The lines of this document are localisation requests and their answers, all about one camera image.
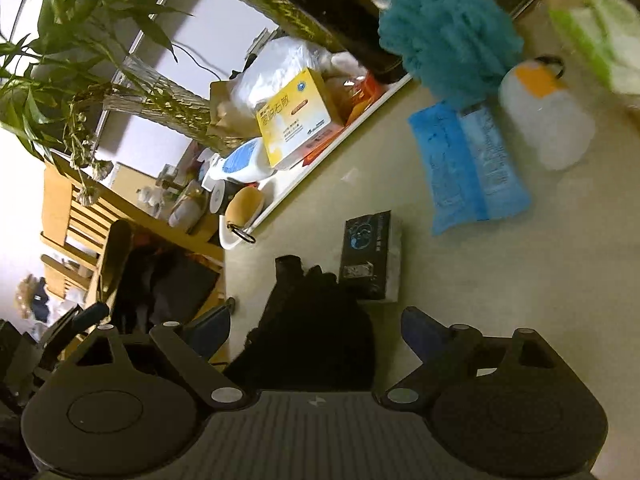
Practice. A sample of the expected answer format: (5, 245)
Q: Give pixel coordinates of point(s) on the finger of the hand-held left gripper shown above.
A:
(92, 314)

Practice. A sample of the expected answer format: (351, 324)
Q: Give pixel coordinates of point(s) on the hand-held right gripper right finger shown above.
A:
(425, 332)

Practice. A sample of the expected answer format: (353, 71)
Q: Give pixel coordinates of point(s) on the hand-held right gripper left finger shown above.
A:
(210, 332)

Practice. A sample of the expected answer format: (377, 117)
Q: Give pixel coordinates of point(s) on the black glove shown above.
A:
(310, 330)

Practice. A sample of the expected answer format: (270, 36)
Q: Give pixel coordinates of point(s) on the teal bath pouf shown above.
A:
(450, 45)

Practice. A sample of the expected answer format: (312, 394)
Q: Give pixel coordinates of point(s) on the black cloth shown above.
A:
(165, 280)

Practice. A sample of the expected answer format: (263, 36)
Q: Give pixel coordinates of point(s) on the black printed pack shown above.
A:
(365, 255)

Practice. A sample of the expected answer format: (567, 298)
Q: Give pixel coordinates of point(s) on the wooden chair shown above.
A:
(55, 205)

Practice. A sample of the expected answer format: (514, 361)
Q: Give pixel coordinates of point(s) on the wooden side table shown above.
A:
(130, 175)

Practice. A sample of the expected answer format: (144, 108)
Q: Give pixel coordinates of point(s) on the blue plastic packet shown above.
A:
(465, 165)

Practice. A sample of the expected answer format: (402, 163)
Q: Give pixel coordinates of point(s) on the white lotion bottle blue label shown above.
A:
(242, 160)

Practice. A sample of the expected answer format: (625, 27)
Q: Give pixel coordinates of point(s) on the white tray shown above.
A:
(320, 157)

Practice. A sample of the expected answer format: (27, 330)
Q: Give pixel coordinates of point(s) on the yellow medicine box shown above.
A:
(295, 120)

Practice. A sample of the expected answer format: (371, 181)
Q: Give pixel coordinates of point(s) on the orange snack packet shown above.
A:
(362, 95)

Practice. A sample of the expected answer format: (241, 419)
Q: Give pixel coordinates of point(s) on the white bottle orange label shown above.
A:
(550, 120)

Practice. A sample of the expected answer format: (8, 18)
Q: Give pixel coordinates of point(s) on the white plastic bag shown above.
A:
(280, 67)

